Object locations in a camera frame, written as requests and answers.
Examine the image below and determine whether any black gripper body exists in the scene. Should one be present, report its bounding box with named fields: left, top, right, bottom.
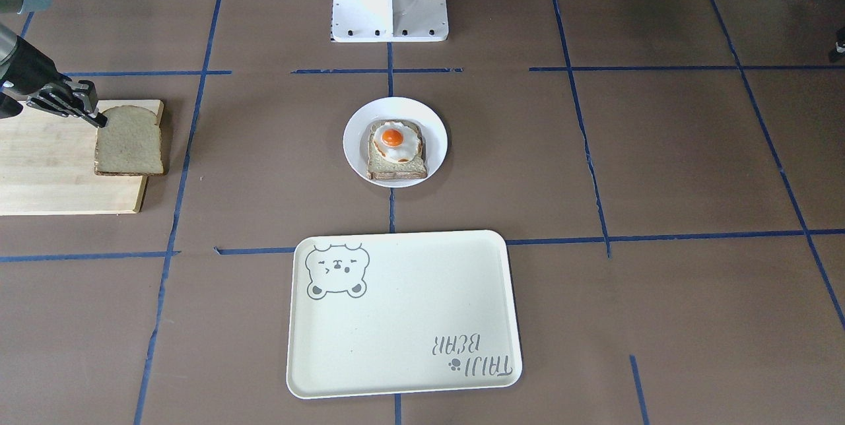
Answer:
left=2, top=36, right=98, bottom=118

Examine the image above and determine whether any cream bear serving tray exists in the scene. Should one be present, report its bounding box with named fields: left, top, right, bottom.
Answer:
left=286, top=230, right=524, bottom=400

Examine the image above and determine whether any white round plate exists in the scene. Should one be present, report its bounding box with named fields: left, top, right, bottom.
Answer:
left=342, top=96, right=450, bottom=188

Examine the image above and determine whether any bread slice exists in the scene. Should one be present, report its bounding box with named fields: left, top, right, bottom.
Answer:
left=94, top=104, right=165, bottom=176
left=367, top=120, right=428, bottom=180

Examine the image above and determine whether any wooden cutting board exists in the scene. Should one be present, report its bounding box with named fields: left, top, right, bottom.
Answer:
left=1, top=107, right=147, bottom=216

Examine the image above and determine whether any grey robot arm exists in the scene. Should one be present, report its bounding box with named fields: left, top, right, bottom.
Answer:
left=1, top=0, right=108, bottom=128

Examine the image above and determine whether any fried egg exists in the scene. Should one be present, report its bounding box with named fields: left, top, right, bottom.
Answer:
left=372, top=121, right=422, bottom=164

